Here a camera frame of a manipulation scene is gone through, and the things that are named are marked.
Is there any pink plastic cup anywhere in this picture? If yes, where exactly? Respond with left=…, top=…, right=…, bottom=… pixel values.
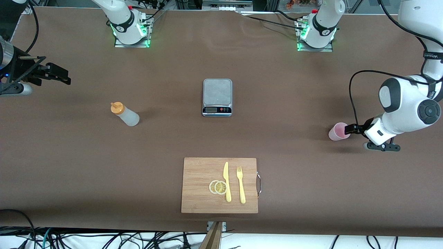
left=328, top=122, right=351, bottom=141

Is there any translucent squeeze bottle orange cap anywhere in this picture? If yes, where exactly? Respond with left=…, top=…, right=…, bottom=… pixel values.
left=110, top=102, right=140, bottom=127

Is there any yellow plastic fork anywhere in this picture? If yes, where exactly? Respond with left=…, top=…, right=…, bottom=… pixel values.
left=236, top=166, right=246, bottom=204

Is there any yellow plastic knife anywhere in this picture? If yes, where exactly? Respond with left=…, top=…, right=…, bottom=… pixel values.
left=223, top=162, right=232, bottom=203

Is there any silver digital kitchen scale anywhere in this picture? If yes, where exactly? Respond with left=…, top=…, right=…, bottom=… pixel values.
left=202, top=79, right=233, bottom=117

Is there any orange toy food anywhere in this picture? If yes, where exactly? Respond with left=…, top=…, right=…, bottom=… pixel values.
left=286, top=0, right=312, bottom=9

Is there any wooden cutting board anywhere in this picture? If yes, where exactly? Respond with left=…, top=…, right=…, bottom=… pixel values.
left=181, top=157, right=259, bottom=214

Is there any white power strip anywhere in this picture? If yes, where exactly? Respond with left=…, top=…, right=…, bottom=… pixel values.
left=202, top=0, right=254, bottom=11

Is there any wooden bar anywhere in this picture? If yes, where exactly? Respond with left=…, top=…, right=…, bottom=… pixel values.
left=199, top=221, right=223, bottom=249

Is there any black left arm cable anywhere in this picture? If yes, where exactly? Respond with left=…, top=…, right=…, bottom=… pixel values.
left=348, top=70, right=433, bottom=127

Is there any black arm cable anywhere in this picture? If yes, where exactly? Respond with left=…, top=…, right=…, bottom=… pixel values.
left=24, top=0, right=39, bottom=56
left=348, top=70, right=433, bottom=127

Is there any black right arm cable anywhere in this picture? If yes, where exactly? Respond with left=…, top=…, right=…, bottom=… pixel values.
left=24, top=0, right=39, bottom=56

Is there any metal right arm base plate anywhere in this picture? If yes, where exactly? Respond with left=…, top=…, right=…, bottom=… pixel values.
left=114, top=37, right=151, bottom=48

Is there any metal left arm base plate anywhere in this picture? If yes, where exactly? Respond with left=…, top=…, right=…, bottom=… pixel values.
left=297, top=41, right=333, bottom=52

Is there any black base power cable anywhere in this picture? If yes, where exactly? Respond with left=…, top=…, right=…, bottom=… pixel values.
left=239, top=10, right=305, bottom=29
left=138, top=0, right=167, bottom=25

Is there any teal floor cable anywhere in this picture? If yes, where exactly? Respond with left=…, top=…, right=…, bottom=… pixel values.
left=33, top=228, right=53, bottom=249

